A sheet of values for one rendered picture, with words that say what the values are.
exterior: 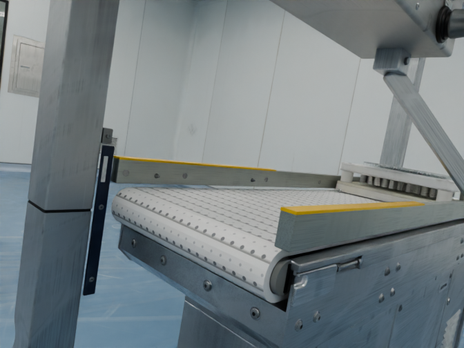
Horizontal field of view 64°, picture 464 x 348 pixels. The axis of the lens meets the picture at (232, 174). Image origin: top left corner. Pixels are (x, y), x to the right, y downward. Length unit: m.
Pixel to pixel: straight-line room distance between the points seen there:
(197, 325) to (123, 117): 5.37
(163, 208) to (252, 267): 0.15
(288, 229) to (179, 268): 0.18
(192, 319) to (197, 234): 0.24
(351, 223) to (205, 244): 0.15
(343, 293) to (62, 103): 0.38
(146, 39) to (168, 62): 0.49
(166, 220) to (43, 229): 0.16
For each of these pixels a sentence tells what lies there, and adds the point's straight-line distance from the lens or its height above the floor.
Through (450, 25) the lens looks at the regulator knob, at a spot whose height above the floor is 1.02.
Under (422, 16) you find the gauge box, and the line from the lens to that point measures 0.39.
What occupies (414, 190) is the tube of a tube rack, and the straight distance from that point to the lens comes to 0.91.
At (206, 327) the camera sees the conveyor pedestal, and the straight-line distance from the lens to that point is 0.58.
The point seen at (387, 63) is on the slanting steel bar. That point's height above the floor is 0.99.
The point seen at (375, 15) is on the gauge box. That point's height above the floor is 1.01.
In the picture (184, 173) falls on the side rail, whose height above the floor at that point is 0.82.
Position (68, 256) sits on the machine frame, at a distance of 0.52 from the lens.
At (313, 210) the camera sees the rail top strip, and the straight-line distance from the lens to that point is 0.32.
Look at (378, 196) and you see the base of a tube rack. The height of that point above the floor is 0.81.
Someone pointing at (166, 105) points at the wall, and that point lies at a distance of 6.20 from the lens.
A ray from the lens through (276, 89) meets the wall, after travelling 4.85.
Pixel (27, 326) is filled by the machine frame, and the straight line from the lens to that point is 0.55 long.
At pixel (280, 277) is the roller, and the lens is 0.33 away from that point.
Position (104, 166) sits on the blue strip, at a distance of 0.50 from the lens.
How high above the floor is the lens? 0.88
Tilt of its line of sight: 6 degrees down
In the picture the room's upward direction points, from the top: 10 degrees clockwise
